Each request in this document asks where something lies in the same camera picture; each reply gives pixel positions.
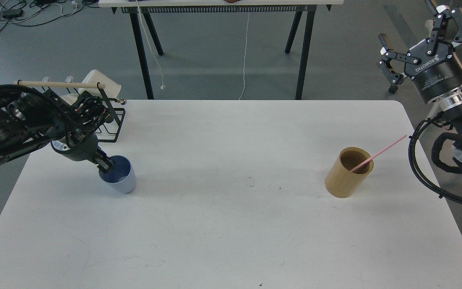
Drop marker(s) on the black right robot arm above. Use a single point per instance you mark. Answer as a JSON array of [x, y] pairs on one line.
[[446, 152]]

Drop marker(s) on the blue plastic cup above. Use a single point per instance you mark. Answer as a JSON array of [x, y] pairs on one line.
[[121, 177]]

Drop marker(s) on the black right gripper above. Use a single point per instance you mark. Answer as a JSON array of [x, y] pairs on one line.
[[439, 72]]

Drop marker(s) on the black wire cup rack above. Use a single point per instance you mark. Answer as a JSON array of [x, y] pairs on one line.
[[70, 111]]

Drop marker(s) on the bamboo cylinder holder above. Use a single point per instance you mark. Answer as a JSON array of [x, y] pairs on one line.
[[342, 181]]

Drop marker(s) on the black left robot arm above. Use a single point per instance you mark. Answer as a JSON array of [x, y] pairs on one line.
[[16, 140]]

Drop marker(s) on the pink chopstick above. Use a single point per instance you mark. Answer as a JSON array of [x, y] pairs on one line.
[[371, 158]]

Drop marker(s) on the white cup on rack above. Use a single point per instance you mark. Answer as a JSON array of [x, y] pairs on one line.
[[94, 77]]

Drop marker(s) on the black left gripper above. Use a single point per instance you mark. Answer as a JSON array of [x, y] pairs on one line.
[[81, 142]]

